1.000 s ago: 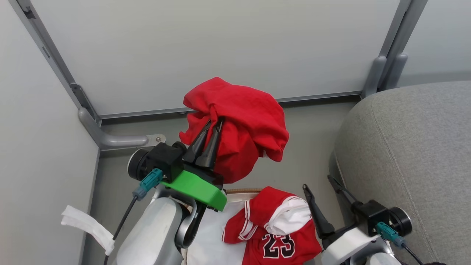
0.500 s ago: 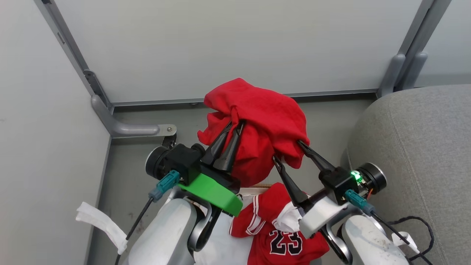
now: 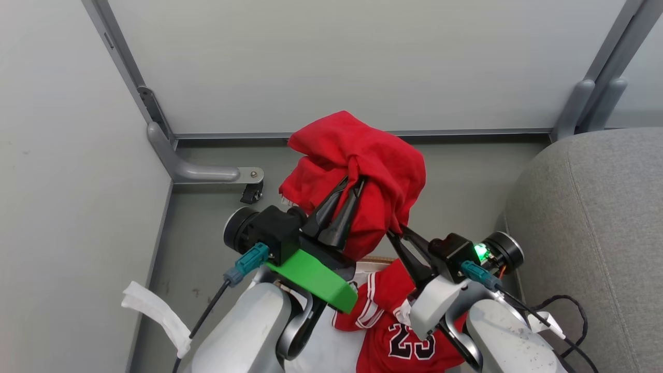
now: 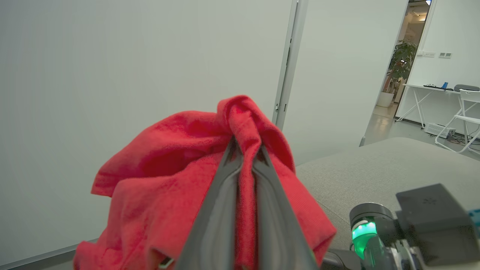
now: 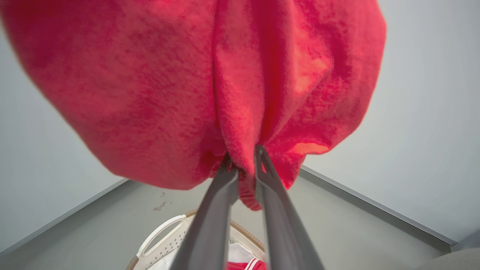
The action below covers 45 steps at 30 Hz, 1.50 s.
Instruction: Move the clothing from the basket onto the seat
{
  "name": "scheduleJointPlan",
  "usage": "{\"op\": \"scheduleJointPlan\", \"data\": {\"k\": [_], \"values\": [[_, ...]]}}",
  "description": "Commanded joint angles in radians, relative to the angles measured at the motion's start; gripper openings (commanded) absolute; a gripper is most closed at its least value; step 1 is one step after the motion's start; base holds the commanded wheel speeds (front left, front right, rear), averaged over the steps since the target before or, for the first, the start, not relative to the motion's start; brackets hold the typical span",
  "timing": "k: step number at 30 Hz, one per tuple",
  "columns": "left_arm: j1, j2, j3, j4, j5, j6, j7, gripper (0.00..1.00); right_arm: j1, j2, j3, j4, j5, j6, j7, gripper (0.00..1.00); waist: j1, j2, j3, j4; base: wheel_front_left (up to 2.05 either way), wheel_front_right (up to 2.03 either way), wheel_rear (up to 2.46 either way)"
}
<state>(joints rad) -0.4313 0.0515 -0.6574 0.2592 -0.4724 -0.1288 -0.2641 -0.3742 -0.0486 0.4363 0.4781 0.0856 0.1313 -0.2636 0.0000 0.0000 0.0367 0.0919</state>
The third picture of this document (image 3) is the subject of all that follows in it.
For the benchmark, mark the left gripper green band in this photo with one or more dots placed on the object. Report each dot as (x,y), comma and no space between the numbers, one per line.
(311,274)

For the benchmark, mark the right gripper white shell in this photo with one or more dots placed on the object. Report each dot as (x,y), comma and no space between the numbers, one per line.
(435,303)

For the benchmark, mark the red cloth garment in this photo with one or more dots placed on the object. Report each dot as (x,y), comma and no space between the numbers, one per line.
(362,150)

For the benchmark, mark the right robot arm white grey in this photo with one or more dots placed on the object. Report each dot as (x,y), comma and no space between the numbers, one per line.
(502,336)

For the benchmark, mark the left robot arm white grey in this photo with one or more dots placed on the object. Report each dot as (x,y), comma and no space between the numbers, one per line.
(248,331)

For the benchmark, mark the red basketball jersey number 23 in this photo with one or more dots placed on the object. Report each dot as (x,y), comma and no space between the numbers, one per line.
(393,311)

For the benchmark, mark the black caster wheel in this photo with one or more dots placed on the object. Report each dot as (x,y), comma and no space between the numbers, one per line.
(251,194)

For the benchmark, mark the white garment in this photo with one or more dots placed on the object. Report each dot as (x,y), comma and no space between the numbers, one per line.
(336,347)

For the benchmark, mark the grey curved partition foot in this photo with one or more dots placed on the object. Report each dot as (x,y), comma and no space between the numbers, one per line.
(572,109)
(606,103)
(191,168)

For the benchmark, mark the grey fabric sofa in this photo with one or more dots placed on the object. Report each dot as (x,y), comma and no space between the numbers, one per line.
(595,233)

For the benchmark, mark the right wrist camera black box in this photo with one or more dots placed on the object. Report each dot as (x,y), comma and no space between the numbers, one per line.
(451,254)

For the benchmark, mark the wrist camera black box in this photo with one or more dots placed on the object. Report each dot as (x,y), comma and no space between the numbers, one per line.
(277,230)
(451,254)

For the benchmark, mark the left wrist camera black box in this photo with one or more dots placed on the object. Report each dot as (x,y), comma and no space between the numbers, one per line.
(277,230)

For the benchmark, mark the grey partition corner post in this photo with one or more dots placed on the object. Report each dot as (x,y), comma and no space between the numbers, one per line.
(124,62)

